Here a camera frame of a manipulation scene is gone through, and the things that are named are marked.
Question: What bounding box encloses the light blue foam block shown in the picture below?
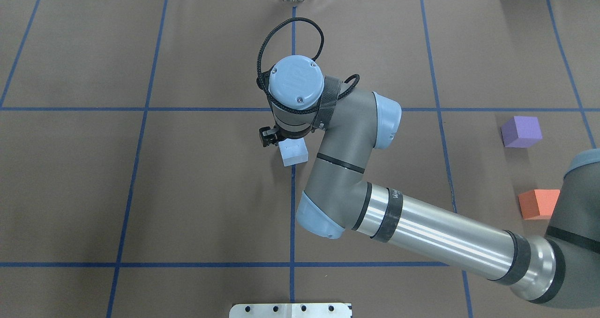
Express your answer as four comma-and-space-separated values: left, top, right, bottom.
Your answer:
278, 138, 309, 167

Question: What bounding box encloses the purple foam block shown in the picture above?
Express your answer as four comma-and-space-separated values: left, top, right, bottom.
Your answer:
501, 116, 543, 148

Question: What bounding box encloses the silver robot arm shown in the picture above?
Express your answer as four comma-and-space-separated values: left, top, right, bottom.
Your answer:
256, 55, 599, 309

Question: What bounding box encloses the white camera pedestal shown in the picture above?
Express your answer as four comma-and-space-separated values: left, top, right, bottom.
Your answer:
229, 303, 353, 318

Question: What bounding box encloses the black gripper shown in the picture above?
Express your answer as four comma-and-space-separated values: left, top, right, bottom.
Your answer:
259, 123, 313, 148

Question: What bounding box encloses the orange foam block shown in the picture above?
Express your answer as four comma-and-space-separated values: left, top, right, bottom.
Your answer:
517, 189, 561, 220

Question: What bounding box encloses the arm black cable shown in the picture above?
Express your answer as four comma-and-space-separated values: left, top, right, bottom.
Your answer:
256, 18, 360, 115

